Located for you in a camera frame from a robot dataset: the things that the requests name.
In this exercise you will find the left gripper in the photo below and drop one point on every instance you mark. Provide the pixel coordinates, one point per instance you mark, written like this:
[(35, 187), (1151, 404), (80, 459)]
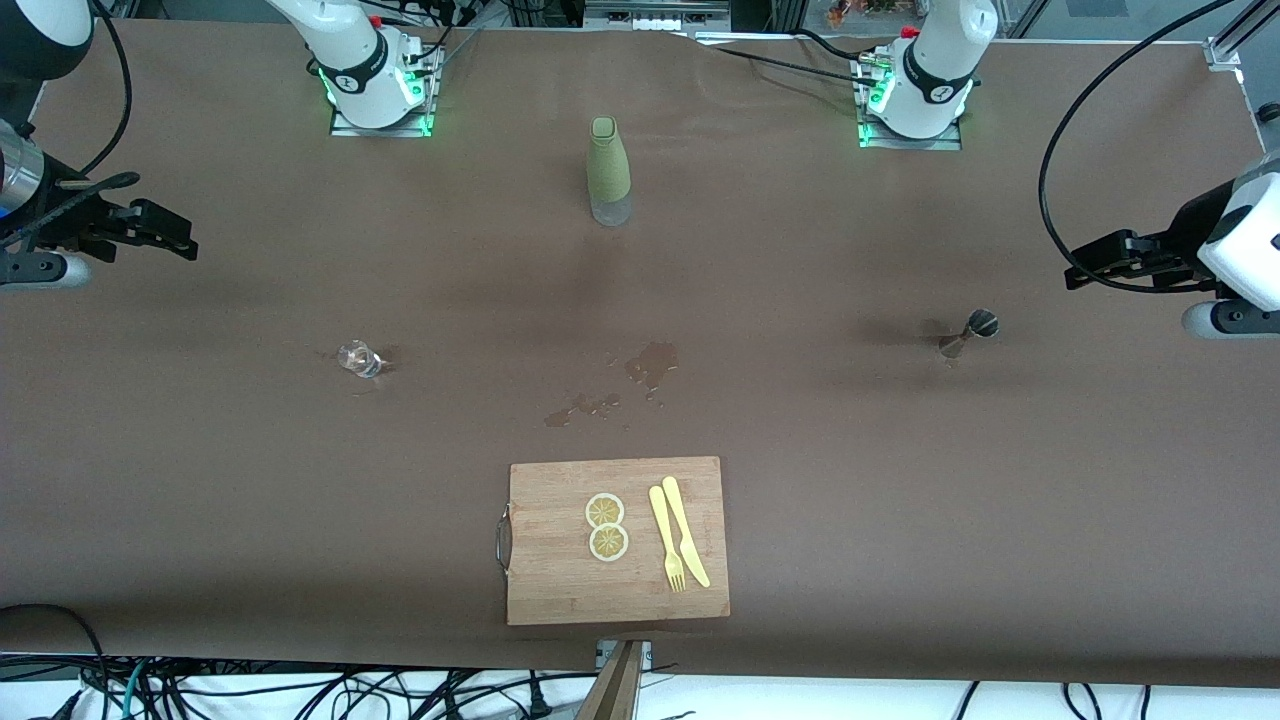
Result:
[(1188, 229)]

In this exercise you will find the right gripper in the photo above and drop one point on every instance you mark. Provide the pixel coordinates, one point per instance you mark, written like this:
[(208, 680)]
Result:
[(66, 220)]

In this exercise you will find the steel jigger measuring cup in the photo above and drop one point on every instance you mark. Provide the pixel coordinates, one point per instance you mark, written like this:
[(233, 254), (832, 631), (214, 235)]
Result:
[(975, 328)]

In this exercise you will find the clear glass shaker cup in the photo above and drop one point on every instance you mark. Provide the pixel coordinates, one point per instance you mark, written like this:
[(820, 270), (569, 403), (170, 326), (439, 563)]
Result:
[(358, 358)]

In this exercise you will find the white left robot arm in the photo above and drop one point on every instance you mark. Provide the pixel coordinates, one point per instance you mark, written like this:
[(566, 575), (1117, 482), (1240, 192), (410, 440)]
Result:
[(935, 70)]

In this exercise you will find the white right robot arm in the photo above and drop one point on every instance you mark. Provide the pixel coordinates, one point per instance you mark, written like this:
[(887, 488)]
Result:
[(350, 60)]

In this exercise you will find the brown table cover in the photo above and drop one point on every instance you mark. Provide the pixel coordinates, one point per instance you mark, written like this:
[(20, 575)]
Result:
[(200, 450)]

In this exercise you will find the green sleeved glass bottle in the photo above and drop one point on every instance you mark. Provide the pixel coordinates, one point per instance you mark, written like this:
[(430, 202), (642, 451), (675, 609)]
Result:
[(608, 165)]

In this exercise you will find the small brown liquid puddle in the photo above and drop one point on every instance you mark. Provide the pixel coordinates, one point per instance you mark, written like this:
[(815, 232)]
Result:
[(580, 408)]

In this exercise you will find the large brown liquid puddle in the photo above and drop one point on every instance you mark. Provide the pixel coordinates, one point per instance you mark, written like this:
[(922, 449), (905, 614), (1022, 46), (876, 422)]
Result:
[(655, 360)]

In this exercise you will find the yellow plastic knife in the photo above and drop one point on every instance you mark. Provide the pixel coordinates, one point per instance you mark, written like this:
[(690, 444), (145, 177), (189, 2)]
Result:
[(682, 525)]

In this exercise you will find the lemon slice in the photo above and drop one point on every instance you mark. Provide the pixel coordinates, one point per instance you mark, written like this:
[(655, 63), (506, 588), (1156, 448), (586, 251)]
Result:
[(608, 543), (604, 510)]

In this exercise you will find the wooden cutting board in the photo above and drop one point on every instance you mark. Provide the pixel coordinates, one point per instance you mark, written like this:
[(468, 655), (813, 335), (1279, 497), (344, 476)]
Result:
[(560, 580)]

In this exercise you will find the yellow plastic fork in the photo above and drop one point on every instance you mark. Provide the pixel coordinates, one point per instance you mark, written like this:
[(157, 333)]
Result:
[(664, 530)]

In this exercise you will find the aluminium frame profile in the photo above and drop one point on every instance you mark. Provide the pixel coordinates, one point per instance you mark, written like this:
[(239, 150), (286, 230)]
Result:
[(1225, 50)]

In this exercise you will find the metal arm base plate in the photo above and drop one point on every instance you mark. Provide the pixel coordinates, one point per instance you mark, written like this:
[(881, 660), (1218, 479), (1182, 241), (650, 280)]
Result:
[(910, 143), (420, 110)]

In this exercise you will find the small metal bracket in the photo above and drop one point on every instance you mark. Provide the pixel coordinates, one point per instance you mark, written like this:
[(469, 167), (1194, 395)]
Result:
[(645, 650)]

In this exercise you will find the wooden post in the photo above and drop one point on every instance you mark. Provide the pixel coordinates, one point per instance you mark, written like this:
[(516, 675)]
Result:
[(615, 690)]

